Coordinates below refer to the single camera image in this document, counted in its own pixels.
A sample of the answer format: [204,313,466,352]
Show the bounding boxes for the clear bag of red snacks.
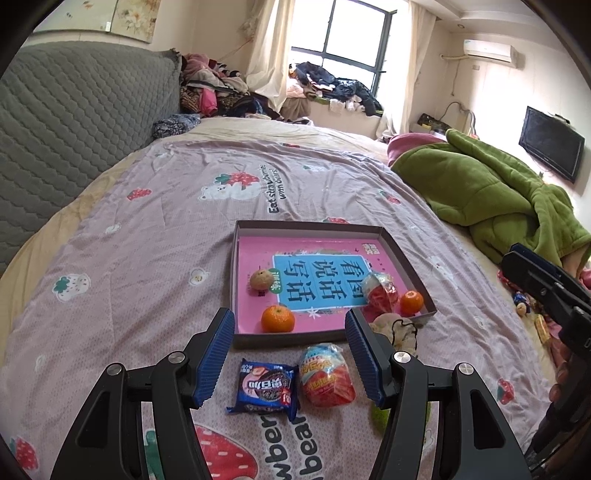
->
[361,272,399,315]
[299,343,357,408]

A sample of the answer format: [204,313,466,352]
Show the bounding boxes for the mandarin orange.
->
[261,305,296,334]
[399,291,424,315]

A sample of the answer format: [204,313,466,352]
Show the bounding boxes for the green fleece blanket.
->
[392,129,591,269]

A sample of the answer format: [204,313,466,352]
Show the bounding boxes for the beige sheer scrunchie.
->
[369,314,423,358]

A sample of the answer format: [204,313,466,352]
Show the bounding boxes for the red foil toy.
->
[498,270,522,297]

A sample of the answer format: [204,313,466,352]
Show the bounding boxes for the white air conditioner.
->
[463,39,520,66]

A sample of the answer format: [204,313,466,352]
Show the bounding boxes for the dark clothes on windowsill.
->
[288,62,385,116]

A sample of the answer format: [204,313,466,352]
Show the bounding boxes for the pink strawberry print bedsheet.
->
[0,117,568,480]

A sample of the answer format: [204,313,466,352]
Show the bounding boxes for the grey quilted headboard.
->
[0,41,182,264]

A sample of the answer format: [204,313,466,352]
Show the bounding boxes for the green fuzzy scrunchie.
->
[370,399,393,435]

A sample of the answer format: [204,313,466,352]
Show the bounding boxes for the pile of clothes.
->
[178,53,278,118]

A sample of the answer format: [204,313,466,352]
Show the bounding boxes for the pink pillow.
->
[387,133,446,167]

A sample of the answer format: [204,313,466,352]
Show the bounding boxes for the window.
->
[291,0,398,97]

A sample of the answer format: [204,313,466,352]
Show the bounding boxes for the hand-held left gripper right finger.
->
[344,308,534,480]

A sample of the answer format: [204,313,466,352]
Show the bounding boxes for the dark patterned cloth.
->
[152,114,201,139]

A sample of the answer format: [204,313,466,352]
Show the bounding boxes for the cream curtain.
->
[245,0,303,102]
[376,0,437,139]

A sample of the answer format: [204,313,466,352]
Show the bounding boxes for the floral wall panel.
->
[32,0,160,44]

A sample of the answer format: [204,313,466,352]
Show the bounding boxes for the black wall television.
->
[518,106,586,184]

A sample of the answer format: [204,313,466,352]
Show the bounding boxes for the walnut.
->
[249,269,274,292]

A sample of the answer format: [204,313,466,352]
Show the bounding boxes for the blue cookie packet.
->
[226,359,301,422]

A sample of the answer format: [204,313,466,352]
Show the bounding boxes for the person's right hand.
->
[549,344,575,407]

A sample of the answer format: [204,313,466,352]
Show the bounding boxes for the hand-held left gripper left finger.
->
[48,307,236,480]

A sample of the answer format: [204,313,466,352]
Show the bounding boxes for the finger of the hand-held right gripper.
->
[510,243,591,305]
[501,251,580,324]

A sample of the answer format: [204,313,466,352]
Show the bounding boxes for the shallow grey cardboard box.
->
[229,220,437,350]

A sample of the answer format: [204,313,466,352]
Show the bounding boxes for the white wall cable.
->
[441,100,477,136]

